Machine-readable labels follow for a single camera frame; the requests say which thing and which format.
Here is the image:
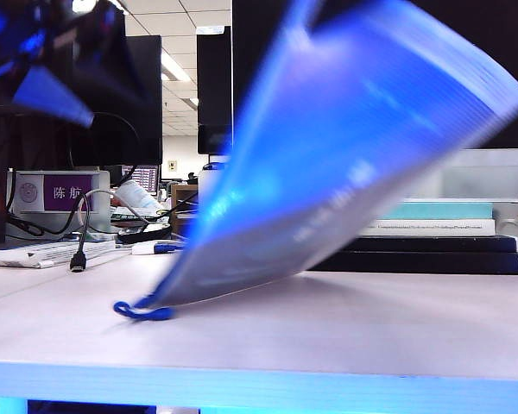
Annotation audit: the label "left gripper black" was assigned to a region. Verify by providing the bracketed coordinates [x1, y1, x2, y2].
[0, 0, 153, 129]

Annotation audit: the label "transparent file bag blue zipper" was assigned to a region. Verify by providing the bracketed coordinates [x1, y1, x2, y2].
[113, 0, 518, 323]

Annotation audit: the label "purple and white name plate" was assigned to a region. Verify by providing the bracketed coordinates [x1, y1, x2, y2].
[15, 171, 111, 216]

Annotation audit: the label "black monitor rear side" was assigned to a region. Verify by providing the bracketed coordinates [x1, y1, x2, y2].
[71, 34, 163, 168]

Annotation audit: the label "small lit background monitor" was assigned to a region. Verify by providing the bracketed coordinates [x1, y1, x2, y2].
[120, 166, 161, 195]

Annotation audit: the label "white printed cylinder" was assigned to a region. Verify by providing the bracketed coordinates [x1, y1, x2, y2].
[113, 180, 165, 216]

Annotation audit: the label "wooden box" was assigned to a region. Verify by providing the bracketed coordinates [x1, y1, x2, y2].
[169, 184, 199, 239]

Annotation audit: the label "narrow black monitor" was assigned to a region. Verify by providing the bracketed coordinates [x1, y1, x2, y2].
[195, 24, 233, 155]

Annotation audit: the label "folded newspaper stack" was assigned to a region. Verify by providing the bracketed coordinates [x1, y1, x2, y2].
[0, 240, 130, 270]

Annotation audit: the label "black flat device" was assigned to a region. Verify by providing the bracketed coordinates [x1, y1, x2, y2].
[116, 223, 173, 245]

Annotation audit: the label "white blue marker pen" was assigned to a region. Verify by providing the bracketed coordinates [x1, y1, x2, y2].
[131, 241, 186, 256]

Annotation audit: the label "black book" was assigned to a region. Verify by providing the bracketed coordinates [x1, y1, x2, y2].
[344, 235, 518, 254]
[314, 251, 518, 273]

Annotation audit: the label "teal book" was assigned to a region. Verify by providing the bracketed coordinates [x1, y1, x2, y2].
[386, 201, 494, 220]

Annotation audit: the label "white book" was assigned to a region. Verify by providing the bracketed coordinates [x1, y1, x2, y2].
[362, 218, 496, 237]

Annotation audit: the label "large black AOC monitor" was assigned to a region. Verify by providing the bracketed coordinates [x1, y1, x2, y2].
[231, 0, 518, 150]

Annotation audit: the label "thin black arched cable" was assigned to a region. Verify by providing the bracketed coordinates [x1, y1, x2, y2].
[64, 111, 142, 173]

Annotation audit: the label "grey white thin cable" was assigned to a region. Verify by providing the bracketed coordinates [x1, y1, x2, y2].
[79, 188, 150, 228]

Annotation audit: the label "black cable under name plate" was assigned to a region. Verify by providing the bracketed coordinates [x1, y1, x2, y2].
[3, 213, 81, 237]

